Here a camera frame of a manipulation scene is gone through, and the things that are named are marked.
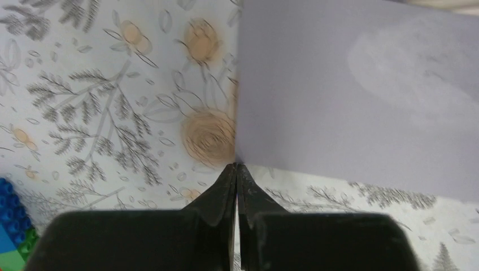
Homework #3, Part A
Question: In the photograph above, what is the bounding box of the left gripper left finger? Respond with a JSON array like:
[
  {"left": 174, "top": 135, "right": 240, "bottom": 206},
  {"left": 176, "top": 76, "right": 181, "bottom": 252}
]
[{"left": 25, "top": 164, "right": 237, "bottom": 270}]

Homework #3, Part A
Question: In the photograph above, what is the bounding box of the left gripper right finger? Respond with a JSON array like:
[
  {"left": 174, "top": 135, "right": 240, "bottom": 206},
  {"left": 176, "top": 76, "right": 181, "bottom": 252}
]
[{"left": 237, "top": 164, "right": 419, "bottom": 270}]

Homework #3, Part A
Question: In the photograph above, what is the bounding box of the floral table mat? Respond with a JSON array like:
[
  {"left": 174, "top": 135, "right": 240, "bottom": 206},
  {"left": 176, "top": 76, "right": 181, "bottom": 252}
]
[{"left": 1, "top": 1, "right": 478, "bottom": 270}]

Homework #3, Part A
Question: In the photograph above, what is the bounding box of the colourful lego toy stack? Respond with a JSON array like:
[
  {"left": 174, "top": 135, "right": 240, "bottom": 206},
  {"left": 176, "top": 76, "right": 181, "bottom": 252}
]
[{"left": 1, "top": 178, "right": 38, "bottom": 271}]

